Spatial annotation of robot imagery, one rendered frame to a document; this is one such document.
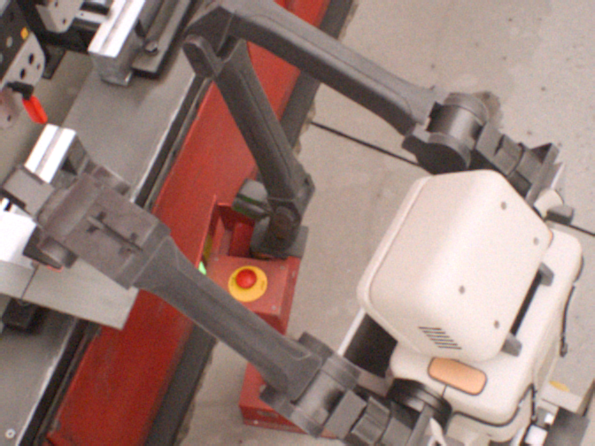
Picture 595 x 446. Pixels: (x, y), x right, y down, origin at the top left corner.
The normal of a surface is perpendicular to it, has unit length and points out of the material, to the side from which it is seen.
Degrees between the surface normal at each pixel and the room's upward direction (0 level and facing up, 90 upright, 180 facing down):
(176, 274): 64
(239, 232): 35
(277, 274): 0
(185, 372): 0
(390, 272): 43
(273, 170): 78
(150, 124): 0
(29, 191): 25
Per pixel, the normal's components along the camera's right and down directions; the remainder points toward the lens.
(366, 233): -0.08, -0.48
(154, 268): 0.62, 0.29
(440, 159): -0.39, 0.76
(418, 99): 0.31, -0.41
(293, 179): 0.86, 0.12
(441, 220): -0.65, -0.61
